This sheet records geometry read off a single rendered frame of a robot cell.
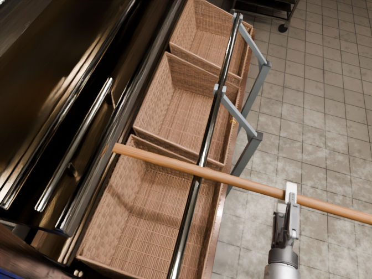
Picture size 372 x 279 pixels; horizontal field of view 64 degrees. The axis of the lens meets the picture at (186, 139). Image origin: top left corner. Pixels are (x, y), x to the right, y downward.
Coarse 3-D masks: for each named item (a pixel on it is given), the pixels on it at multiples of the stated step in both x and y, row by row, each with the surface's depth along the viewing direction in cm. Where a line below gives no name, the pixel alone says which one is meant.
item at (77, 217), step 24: (144, 0) 98; (168, 0) 97; (144, 24) 90; (168, 24) 91; (120, 48) 83; (144, 48) 83; (96, 72) 78; (120, 72) 78; (144, 72) 78; (96, 96) 73; (120, 96) 73; (72, 120) 69; (96, 120) 69; (48, 144) 65; (48, 168) 61; (24, 192) 58; (72, 192) 58; (0, 216) 56; (24, 216) 56; (48, 216) 55
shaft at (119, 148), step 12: (120, 144) 88; (132, 156) 88; (144, 156) 87; (156, 156) 88; (180, 168) 87; (192, 168) 87; (204, 168) 88; (216, 180) 88; (228, 180) 87; (240, 180) 87; (264, 192) 87; (276, 192) 87; (300, 204) 87; (312, 204) 86; (324, 204) 86; (348, 216) 86; (360, 216) 86
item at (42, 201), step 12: (108, 84) 67; (108, 96) 69; (96, 108) 63; (84, 120) 61; (84, 132) 60; (72, 144) 58; (72, 156) 57; (60, 168) 55; (72, 168) 58; (48, 192) 52; (36, 204) 51
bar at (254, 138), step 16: (240, 16) 138; (240, 32) 143; (256, 48) 149; (224, 64) 118; (224, 80) 113; (256, 80) 164; (224, 96) 114; (256, 96) 174; (208, 128) 100; (240, 128) 201; (208, 144) 96; (256, 144) 131; (240, 160) 144; (192, 192) 87; (192, 208) 84; (224, 208) 209; (176, 240) 80; (176, 256) 76; (176, 272) 74
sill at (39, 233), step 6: (18, 228) 75; (24, 228) 75; (30, 228) 75; (18, 234) 74; (24, 234) 74; (30, 234) 74; (36, 234) 75; (42, 234) 78; (24, 240) 73; (30, 240) 74; (36, 240) 75
